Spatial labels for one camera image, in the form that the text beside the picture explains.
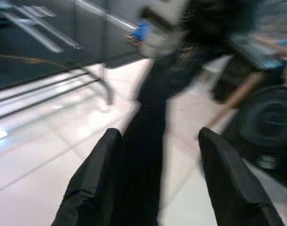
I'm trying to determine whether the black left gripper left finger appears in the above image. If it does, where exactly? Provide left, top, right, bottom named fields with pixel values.
left=50, top=128, right=123, bottom=226

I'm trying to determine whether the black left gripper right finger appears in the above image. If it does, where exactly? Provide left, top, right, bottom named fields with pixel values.
left=198, top=126, right=286, bottom=226

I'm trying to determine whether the navy t-shirt with gold print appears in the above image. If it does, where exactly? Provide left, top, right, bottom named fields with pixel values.
left=112, top=0, right=250, bottom=226

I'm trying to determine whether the black round object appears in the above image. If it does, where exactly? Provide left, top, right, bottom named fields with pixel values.
left=222, top=86, right=287, bottom=171

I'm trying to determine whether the wooden stick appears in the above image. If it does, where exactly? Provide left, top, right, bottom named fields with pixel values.
left=206, top=72, right=264, bottom=129

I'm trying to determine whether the black metal clothes rack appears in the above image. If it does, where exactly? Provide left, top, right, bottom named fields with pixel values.
left=0, top=0, right=141, bottom=123

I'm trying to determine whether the white floor strip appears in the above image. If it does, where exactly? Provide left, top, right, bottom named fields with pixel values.
left=23, top=7, right=84, bottom=49
left=2, top=11, right=64, bottom=53

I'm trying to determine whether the black rubber floor mat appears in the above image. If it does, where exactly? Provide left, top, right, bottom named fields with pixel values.
left=0, top=0, right=149, bottom=92

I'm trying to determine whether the grey plastic drawer cabinet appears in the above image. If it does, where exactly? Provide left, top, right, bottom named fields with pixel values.
left=137, top=0, right=189, bottom=58

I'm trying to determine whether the blue plastic bag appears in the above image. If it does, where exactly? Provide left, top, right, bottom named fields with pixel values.
left=130, top=21, right=151, bottom=42

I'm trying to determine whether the yellow floor cable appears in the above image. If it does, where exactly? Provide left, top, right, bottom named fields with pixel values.
left=0, top=53, right=78, bottom=70

